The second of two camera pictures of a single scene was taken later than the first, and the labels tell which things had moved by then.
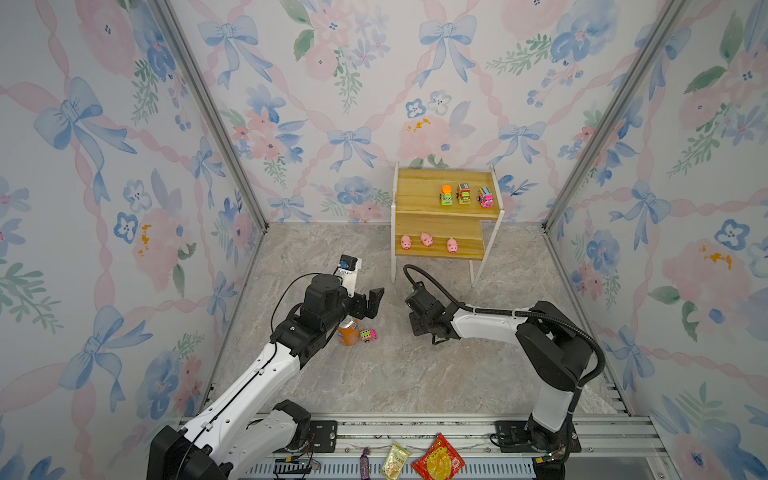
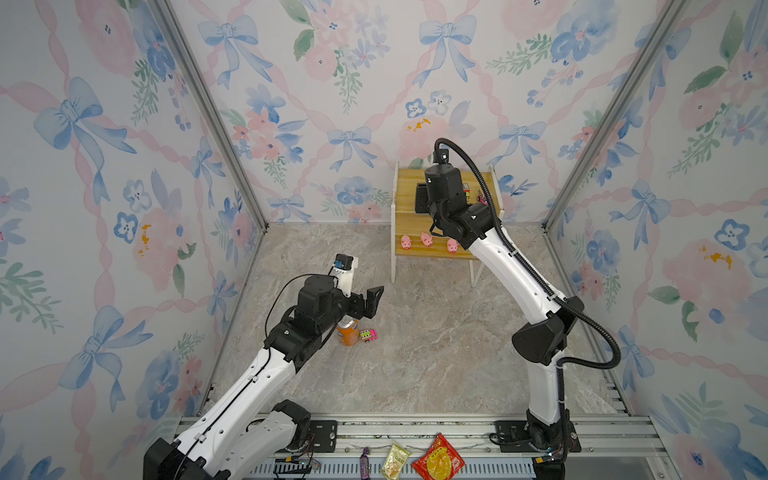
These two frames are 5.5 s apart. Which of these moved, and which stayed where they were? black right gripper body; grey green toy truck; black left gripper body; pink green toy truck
Moved: black right gripper body
Stayed: grey green toy truck; pink green toy truck; black left gripper body
